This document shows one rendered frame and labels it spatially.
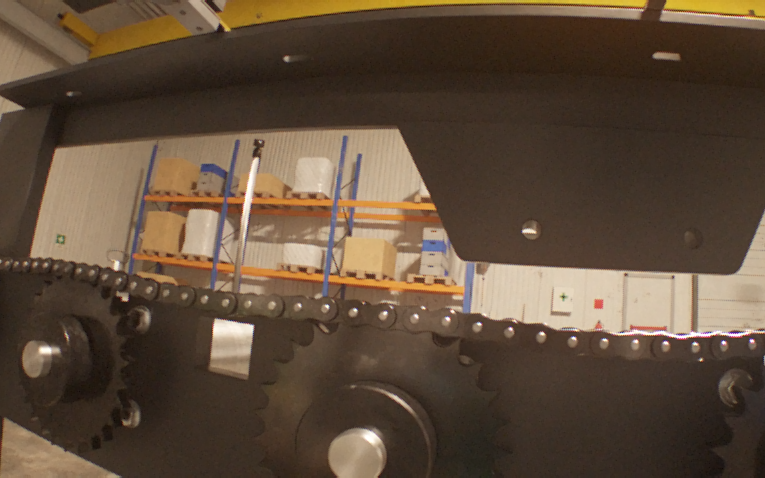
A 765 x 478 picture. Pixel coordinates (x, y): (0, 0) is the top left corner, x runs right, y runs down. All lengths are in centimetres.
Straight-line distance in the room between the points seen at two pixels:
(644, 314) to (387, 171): 652
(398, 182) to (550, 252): 978
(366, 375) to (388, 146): 1022
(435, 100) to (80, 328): 37
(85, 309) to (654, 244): 48
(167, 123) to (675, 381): 54
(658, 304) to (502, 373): 966
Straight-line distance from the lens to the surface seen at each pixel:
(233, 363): 57
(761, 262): 1117
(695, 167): 39
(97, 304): 42
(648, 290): 989
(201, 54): 45
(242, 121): 46
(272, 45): 41
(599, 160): 36
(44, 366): 43
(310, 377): 29
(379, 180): 1021
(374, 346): 28
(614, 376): 33
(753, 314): 1094
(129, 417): 45
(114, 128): 59
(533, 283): 943
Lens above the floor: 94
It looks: 11 degrees up
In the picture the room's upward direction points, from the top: 6 degrees clockwise
